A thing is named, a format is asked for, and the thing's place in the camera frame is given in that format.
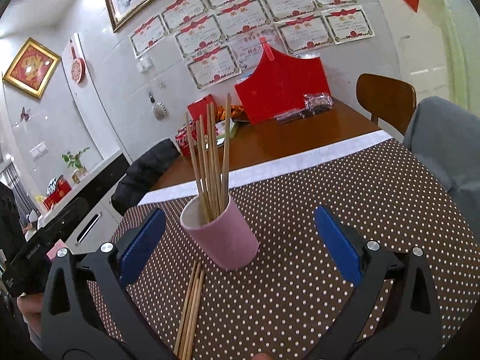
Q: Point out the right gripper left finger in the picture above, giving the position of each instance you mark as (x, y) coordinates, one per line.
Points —
(71, 327)

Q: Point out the small red box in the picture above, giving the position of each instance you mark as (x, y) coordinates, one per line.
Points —
(199, 109)

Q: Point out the white black sideboard cabinet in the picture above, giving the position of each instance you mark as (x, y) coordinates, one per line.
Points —
(96, 220)

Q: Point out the red soda can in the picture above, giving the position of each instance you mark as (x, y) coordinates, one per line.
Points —
(182, 140)

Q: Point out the gold framed red picture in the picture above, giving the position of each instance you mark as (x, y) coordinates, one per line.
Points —
(32, 68)

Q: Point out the wooden chopstick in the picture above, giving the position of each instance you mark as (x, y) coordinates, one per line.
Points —
(204, 169)
(196, 173)
(226, 154)
(185, 309)
(189, 310)
(212, 166)
(193, 318)
(215, 160)

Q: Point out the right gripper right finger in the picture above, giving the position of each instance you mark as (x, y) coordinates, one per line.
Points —
(410, 325)

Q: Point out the brown wooden chair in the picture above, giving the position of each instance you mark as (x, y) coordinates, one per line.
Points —
(391, 100)

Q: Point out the red round wall ornament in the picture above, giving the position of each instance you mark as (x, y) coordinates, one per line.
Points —
(78, 68)

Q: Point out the operator hand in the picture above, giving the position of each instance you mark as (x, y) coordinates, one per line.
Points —
(30, 307)

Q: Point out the red tin on sideboard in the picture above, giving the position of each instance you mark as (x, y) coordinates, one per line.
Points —
(57, 189)

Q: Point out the hanging round brush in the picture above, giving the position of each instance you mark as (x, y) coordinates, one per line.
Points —
(159, 110)

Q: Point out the packaged snack bag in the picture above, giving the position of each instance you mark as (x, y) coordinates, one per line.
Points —
(318, 102)

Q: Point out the green curtain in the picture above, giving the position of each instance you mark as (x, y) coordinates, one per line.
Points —
(463, 28)

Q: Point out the red gift bag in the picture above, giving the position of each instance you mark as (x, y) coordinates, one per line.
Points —
(279, 83)

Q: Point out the potted green plant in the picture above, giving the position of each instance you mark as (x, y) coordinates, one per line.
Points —
(74, 160)

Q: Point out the oranges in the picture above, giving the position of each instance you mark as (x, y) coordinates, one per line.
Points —
(237, 114)

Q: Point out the brown polka dot tablecloth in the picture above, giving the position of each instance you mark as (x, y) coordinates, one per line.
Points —
(290, 295)

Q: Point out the black jacket on chair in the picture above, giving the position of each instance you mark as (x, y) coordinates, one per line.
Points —
(142, 175)

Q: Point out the pink cylindrical cup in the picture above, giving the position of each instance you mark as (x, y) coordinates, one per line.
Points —
(227, 240)

